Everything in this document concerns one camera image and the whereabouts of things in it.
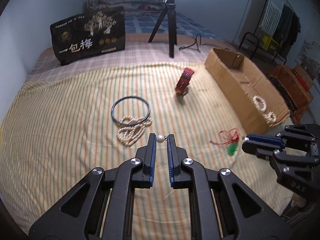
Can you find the wall landscape painting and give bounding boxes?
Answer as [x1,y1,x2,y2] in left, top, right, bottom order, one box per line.
[294,17,320,88]

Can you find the open cardboard box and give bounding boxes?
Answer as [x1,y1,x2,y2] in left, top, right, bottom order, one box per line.
[205,48,290,134]

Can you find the red cord green pendant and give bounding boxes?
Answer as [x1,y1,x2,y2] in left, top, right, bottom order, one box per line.
[210,128,244,156]

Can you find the black tripod stand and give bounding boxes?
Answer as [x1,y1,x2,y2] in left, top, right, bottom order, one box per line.
[148,0,177,59]

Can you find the thin dark bangle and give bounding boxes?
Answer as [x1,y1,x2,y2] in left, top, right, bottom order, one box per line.
[110,95,151,127]

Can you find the long thin pearl necklace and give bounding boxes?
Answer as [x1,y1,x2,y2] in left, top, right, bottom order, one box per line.
[117,115,153,147]

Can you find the single pearl earring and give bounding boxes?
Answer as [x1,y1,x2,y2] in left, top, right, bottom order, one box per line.
[156,135,167,144]

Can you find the red strap wristwatch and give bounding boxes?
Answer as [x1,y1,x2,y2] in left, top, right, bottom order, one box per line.
[175,68,194,96]

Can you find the white striped hanging towel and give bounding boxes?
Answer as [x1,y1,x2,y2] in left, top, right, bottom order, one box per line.
[259,0,285,36]

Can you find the yellow black box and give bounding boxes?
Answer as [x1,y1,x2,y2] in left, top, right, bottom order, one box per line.
[262,35,279,54]

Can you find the dark hanging clothes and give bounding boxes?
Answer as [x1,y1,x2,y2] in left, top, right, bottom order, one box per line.
[273,5,301,58]

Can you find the yellow striped blanket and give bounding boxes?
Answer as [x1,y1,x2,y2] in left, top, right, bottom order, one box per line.
[1,63,292,232]

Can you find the blue patterned bed sheet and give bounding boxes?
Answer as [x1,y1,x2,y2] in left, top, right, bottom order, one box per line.
[124,11,218,41]

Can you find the black printed snack bag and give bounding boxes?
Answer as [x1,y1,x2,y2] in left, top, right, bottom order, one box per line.
[50,7,126,66]

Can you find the black power cable with switch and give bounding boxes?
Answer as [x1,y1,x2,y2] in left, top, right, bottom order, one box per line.
[178,33,218,54]

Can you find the black clothes rack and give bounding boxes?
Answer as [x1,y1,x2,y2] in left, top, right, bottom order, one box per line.
[238,0,302,63]

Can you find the thick white pearl necklace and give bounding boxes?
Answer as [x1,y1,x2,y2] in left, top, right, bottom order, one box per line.
[252,95,278,127]

